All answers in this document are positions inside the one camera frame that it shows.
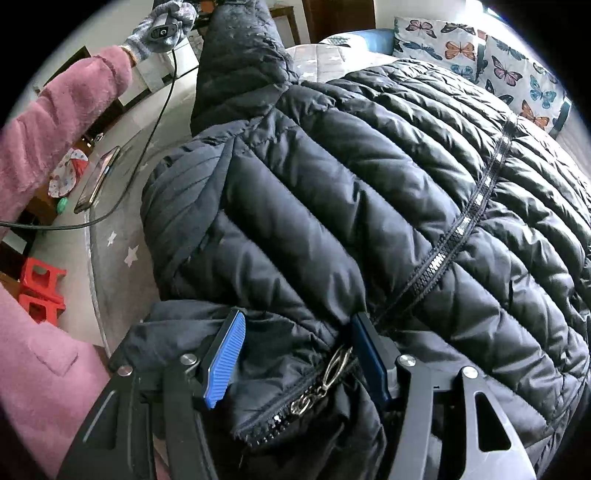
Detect smartphone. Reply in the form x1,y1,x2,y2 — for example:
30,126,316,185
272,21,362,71
74,145,122,214

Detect person's pink coat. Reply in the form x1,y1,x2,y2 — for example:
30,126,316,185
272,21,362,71
0,281,167,480

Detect printed baby cloth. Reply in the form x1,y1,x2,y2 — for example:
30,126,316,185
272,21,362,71
48,148,88,197

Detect dark wooden cabinet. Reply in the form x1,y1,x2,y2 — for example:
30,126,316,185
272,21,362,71
302,0,377,44

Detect black cable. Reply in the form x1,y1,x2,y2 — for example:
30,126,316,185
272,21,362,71
0,44,178,229

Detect black puffer jacket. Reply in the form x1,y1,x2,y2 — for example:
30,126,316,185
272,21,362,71
111,0,591,480

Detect person's left hand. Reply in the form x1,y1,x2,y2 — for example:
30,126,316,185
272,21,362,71
121,0,198,63

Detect butterfly print pillow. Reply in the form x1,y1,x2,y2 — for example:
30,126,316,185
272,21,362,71
475,34,568,130
392,16,488,84

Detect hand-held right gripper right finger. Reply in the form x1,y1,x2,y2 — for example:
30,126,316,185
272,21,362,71
350,313,532,480

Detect person's left forearm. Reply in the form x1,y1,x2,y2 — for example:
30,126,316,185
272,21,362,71
0,45,134,232

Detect blue bench mat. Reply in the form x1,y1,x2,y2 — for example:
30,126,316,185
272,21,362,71
318,28,398,58

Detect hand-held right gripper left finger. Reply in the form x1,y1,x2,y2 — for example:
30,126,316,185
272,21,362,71
55,309,247,480

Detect red plastic stool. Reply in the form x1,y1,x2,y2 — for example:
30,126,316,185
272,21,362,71
18,257,68,326

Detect white box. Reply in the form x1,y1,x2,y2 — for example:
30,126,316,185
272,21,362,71
136,37,204,90

